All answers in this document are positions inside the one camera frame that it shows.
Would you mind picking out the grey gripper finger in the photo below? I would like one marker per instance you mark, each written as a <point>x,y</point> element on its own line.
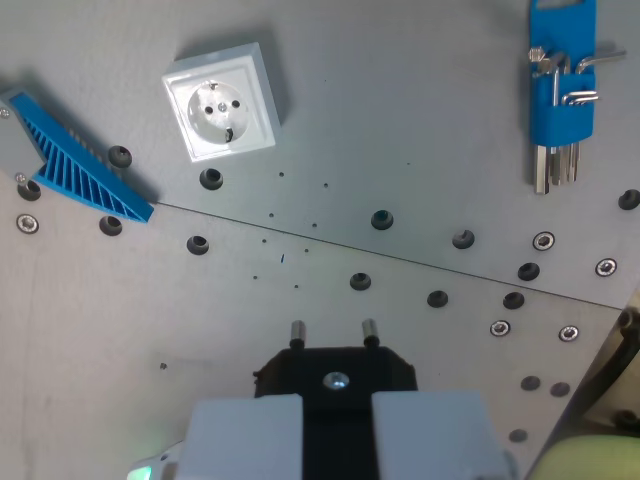
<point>430,435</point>
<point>245,440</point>

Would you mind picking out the black plug with metal pins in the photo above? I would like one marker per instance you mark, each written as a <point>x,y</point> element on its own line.
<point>337,362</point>

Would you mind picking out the silver socket head screw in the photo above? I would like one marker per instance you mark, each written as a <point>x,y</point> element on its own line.
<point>27,223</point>
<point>500,328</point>
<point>606,267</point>
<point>543,241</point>
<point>568,333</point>

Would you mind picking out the thickest steel hex key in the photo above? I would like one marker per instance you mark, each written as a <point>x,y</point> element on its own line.
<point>541,170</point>

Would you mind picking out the thick steel hex key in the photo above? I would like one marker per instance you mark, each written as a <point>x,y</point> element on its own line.
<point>555,167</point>

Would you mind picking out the medium steel hex key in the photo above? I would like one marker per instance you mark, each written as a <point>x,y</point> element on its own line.
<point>571,162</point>

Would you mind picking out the blue ribbed wedge holder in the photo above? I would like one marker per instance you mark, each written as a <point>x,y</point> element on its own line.
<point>80,165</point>

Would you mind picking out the blue hex key holder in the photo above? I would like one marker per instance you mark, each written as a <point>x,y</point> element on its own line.
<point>562,120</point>

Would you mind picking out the thin bent steel hex key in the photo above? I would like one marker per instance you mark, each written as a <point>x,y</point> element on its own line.
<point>580,98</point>

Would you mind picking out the long-armed steel hex key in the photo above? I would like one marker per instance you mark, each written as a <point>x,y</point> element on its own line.
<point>602,58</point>

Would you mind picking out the white wall socket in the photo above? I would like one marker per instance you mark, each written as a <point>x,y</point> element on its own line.
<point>222,107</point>

